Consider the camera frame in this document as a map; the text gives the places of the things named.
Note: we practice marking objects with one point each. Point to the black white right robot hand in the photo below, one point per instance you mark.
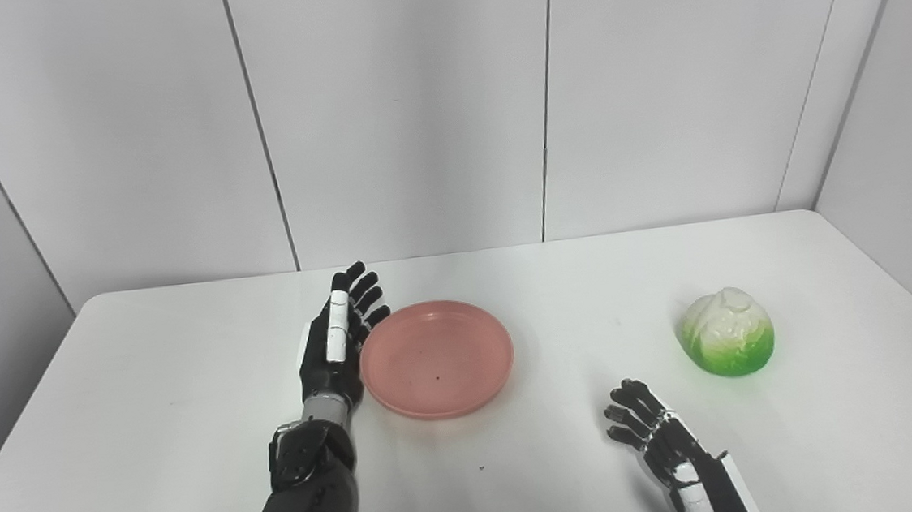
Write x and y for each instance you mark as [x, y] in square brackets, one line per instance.
[679, 458]

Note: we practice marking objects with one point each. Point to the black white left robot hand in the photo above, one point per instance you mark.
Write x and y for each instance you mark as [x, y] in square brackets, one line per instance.
[329, 355]

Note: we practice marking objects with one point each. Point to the pink round plate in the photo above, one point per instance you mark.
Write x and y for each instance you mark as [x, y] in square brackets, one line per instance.
[436, 359]

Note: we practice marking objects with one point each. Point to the green white toy cabbage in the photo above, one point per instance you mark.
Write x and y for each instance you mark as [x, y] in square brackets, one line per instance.
[726, 332]

